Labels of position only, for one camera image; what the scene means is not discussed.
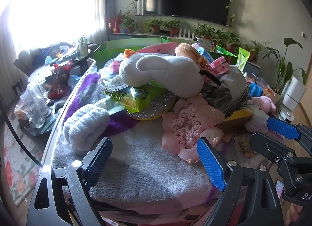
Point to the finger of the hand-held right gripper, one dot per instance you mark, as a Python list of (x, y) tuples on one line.
[(265, 144), (282, 125)]

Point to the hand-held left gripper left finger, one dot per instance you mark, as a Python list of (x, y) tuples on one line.
[(97, 162)]

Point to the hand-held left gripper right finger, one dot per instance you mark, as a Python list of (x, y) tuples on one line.
[(210, 165)]

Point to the pink flower scrunchie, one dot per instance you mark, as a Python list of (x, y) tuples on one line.
[(187, 128)]

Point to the clear snack packet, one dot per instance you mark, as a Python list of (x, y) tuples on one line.
[(243, 146)]

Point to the smartphone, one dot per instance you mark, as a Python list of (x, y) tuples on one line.
[(279, 188)]

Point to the paper gift bag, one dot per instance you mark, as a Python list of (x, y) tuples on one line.
[(273, 96)]

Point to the white robot vacuum dock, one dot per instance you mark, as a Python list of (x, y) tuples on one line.
[(295, 91)]

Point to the yellow box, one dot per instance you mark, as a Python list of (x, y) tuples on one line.
[(236, 118)]

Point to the purple grey blanket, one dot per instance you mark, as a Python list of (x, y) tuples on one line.
[(146, 167)]

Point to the teal white packet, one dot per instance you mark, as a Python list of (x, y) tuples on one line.
[(114, 110)]

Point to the large leaf floor plant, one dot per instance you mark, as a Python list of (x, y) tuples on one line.
[(284, 69)]

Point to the grey fabric pouch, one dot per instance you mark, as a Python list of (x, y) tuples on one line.
[(226, 87)]

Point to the glitter round disc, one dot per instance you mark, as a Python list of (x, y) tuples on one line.
[(156, 112)]

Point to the green standing packet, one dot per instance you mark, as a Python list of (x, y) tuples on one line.
[(242, 57)]

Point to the potted green plant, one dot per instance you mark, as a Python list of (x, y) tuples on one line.
[(254, 50), (173, 27), (153, 26), (204, 30), (228, 39), (128, 22)]

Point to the green snack packet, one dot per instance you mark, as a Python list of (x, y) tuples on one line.
[(141, 94)]

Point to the white ornate plastic item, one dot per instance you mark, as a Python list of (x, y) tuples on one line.
[(109, 82)]

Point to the floral floor rug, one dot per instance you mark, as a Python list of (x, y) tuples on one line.
[(14, 167)]

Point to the pink plastic hair clip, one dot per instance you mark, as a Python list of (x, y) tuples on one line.
[(219, 65)]

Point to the red patterned bag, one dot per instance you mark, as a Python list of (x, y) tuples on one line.
[(58, 82)]

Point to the snack tub with blue lid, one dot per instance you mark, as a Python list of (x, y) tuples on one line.
[(203, 52)]

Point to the dark round side table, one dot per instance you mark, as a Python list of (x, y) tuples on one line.
[(39, 72)]

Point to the white plush duck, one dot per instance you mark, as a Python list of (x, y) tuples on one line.
[(156, 69)]

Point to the colourful snack pack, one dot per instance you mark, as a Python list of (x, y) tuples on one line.
[(207, 43)]

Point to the green cardboard box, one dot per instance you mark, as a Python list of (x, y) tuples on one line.
[(109, 50)]

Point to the tan plush bread toy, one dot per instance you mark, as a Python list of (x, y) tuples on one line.
[(187, 51)]

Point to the small potted plant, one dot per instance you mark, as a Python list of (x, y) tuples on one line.
[(82, 45)]

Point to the grey armchair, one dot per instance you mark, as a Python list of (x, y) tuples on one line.
[(23, 60)]

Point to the pink flat box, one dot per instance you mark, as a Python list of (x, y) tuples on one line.
[(158, 48)]

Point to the white picket fence decoration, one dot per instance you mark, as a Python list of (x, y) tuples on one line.
[(186, 34)]

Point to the red decoration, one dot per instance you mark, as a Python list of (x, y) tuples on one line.
[(113, 24)]

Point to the grey curtain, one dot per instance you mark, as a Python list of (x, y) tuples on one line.
[(111, 1)]

